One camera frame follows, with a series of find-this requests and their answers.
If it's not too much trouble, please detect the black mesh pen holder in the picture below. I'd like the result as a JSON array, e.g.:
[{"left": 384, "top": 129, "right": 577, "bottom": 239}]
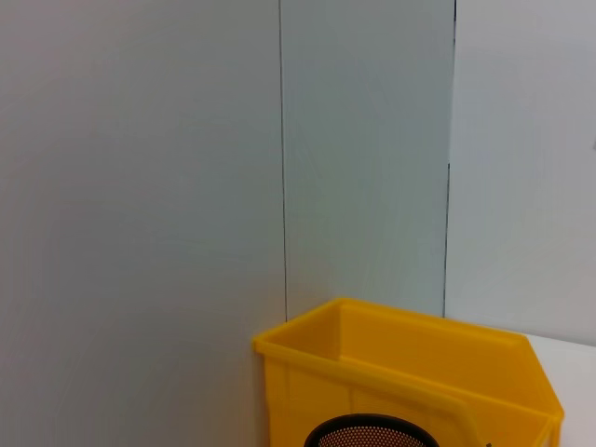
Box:
[{"left": 305, "top": 413, "right": 441, "bottom": 447}]

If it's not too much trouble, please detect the yellow plastic bin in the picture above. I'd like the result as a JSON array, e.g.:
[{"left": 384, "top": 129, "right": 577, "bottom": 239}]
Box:
[{"left": 252, "top": 297, "right": 566, "bottom": 447}]

